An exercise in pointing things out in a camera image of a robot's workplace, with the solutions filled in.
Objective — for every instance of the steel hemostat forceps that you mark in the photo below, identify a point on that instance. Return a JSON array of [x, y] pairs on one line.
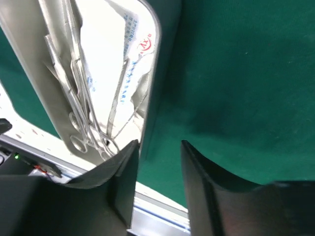
[[78, 70], [76, 116]]

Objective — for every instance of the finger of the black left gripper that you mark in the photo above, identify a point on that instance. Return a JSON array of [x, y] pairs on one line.
[[5, 125]]

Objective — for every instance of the white printed sterile packet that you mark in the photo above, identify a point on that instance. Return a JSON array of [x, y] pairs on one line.
[[112, 31]]

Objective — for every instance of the stainless steel tray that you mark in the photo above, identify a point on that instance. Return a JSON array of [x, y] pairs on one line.
[[25, 23]]

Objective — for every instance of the dark green surgical cloth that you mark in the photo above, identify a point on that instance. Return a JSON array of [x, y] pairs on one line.
[[240, 87]]

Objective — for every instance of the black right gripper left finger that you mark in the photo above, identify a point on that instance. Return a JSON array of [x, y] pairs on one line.
[[96, 203]]

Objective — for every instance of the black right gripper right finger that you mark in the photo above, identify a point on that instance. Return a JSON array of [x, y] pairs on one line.
[[221, 203]]

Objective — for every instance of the straight steel tweezers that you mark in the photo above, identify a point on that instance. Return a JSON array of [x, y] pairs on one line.
[[112, 114]]

